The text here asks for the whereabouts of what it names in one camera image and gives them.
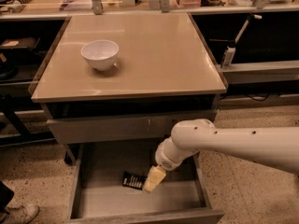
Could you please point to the grey drawer cabinet with counter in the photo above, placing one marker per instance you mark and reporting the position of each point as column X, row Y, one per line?
column 162, row 66

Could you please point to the white tool with black handle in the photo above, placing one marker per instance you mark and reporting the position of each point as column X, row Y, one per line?
column 230, row 50

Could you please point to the padded gripper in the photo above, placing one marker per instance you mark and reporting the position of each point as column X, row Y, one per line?
column 164, row 161

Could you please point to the open grey middle drawer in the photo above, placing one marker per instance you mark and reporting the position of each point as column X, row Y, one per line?
column 99, row 197

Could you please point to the dark shelf tray left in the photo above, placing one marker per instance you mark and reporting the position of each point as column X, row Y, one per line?
column 20, row 43

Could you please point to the closed grey top drawer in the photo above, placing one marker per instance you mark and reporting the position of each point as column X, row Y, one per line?
column 121, row 127

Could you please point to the white sneaker shoe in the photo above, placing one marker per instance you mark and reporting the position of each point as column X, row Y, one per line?
column 19, row 215

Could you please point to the white ceramic bowl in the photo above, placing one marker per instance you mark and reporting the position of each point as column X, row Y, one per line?
column 100, row 54

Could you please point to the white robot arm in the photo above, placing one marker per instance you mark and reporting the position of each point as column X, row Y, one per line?
column 276, row 147

